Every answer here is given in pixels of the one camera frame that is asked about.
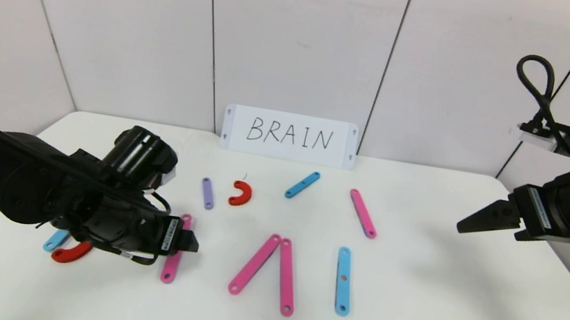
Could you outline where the short purple bar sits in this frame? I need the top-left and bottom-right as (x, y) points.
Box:
(198, 177), (219, 211)

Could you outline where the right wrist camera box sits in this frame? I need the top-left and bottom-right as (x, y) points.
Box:
(515, 122), (560, 153)

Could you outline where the white BRAIN sign card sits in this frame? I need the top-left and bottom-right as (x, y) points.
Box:
(219, 103), (361, 171)

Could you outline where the small red arc piece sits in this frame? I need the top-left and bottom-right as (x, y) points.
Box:
(228, 180), (255, 209)

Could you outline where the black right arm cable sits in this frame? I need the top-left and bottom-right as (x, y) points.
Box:
(504, 53), (570, 159)

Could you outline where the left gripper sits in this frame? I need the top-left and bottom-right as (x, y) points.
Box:
(118, 207), (204, 267)

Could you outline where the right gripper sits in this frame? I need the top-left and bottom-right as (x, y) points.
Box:
(455, 153), (570, 251)

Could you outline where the large red arc piece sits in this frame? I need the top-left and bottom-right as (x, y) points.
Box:
(51, 236), (95, 267)

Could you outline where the short blue bar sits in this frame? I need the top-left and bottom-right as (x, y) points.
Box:
(284, 167), (321, 204)

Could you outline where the pink bar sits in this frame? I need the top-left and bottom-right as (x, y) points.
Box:
(269, 237), (305, 317)
(227, 227), (283, 301)
(343, 188), (384, 240)
(159, 211), (194, 286)

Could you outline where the long blue bar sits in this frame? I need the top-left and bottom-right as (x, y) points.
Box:
(42, 226), (72, 255)
(328, 246), (360, 317)

